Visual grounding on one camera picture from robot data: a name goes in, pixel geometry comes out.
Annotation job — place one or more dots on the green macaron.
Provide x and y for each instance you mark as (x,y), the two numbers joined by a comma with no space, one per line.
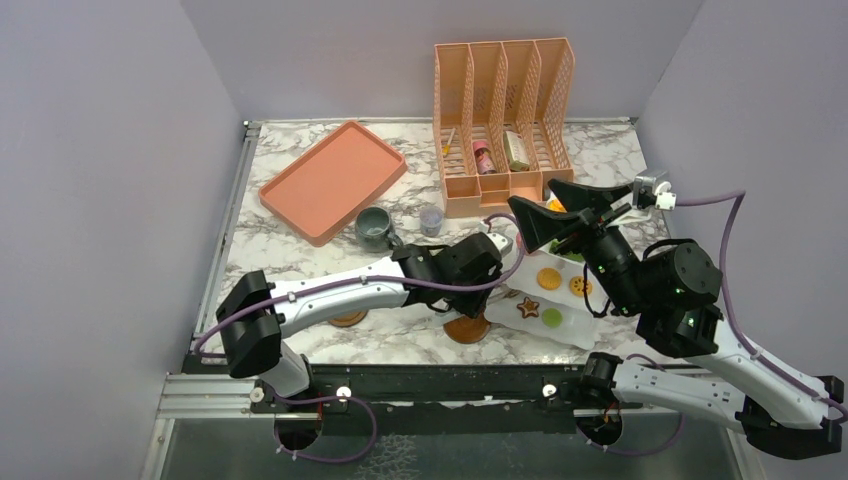
(552,318)

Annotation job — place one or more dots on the pink mesh file organizer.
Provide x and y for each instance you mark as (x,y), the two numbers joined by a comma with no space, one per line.
(482,89)

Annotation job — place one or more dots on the left brown wooden coaster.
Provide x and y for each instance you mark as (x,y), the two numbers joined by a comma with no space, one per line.
(348,320)

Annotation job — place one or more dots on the green layered cake slice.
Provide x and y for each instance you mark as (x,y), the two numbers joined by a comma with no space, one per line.
(569,255)

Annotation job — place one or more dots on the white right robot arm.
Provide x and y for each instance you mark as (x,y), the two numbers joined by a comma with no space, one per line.
(781,413)

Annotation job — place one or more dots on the pink dessert tray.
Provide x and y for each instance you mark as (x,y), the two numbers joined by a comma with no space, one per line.
(322,192)

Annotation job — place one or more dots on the pink bottle in organizer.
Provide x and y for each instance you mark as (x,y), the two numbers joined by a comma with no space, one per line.
(483,158)

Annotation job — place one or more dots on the tan box in organizer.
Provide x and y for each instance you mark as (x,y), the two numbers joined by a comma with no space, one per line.
(516,153)

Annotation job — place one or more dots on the brown star cookie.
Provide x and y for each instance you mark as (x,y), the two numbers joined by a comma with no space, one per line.
(528,308)

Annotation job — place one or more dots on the yellow frosted donut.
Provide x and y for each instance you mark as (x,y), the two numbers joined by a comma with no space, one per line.
(556,206)

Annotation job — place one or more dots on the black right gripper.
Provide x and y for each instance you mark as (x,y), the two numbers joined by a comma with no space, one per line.
(473,302)

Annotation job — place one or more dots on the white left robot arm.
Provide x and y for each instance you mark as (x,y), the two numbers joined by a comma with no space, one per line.
(258,315)

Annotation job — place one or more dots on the dark blue-green ceramic mug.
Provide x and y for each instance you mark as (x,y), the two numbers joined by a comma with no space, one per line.
(375,231)

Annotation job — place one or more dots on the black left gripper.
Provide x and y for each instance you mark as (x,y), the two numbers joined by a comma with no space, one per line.
(593,233)

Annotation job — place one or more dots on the white tiered dessert stand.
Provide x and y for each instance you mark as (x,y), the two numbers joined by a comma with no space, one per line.
(550,296)

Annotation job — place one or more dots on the yellow flower cookie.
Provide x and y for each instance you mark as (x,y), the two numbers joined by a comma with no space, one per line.
(580,286)

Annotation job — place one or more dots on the brown wooden coaster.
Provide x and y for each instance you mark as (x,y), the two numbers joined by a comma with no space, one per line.
(466,330)
(348,320)

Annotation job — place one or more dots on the right brown wooden coaster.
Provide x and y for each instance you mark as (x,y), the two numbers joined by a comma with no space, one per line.
(466,330)

